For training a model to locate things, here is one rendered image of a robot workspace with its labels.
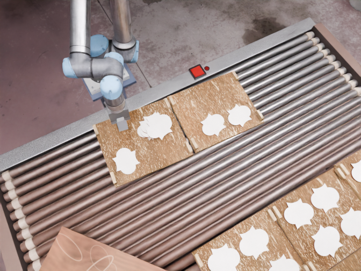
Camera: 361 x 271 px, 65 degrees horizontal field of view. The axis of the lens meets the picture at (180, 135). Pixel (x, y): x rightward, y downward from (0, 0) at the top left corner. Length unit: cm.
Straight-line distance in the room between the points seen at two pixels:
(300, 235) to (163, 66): 195
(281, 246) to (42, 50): 266
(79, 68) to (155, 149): 55
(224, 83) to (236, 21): 171
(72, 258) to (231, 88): 113
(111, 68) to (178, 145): 54
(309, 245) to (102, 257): 90
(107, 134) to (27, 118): 141
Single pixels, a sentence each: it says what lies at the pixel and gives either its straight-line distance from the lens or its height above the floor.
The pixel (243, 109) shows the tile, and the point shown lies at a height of 94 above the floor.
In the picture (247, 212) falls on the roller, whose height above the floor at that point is 92.
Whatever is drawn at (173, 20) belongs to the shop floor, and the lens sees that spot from 319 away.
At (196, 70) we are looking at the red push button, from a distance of 167.
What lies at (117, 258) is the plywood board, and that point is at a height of 104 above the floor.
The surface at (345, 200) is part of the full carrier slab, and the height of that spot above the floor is 94.
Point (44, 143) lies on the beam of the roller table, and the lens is 158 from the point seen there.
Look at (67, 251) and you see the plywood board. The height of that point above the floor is 104.
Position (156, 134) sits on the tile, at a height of 98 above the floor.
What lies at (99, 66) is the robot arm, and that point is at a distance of 113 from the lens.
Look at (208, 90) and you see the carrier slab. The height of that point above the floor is 94.
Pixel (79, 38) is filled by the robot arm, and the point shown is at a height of 143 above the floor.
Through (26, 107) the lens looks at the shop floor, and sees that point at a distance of 286.
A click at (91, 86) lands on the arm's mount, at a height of 91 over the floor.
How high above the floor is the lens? 228
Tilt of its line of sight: 68 degrees down
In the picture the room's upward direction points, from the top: 7 degrees clockwise
